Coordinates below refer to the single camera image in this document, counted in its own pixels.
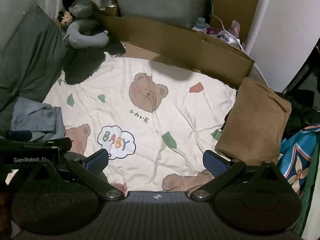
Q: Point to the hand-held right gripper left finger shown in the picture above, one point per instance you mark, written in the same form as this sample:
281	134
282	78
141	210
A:
97	161

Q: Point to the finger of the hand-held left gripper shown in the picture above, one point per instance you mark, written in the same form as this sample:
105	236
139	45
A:
20	134

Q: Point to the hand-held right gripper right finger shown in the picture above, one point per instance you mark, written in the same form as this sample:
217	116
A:
215	163

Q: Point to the blue jeans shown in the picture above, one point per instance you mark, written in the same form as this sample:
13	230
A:
37	120

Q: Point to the dark clothes pile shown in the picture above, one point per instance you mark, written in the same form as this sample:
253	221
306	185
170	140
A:
300	110

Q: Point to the bear printed blanket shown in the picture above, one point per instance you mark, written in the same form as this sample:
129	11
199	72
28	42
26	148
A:
150	135

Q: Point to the brown folded garment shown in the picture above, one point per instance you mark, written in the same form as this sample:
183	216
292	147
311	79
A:
255	120

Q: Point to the teal patterned cloth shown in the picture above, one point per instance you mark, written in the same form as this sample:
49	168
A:
300	155

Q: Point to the black cloth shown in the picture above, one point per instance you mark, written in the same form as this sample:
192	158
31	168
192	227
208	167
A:
85	65

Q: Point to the small brown doll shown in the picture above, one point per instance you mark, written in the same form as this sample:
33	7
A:
65	18

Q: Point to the pink bag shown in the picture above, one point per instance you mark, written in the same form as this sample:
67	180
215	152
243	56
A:
235	28

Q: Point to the cardboard box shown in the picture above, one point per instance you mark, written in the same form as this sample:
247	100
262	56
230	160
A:
162	36

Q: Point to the detergent bottle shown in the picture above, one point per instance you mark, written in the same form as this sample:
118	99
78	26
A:
200	23

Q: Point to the upright cardboard sheet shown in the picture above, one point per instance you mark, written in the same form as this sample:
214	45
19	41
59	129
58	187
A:
237	0

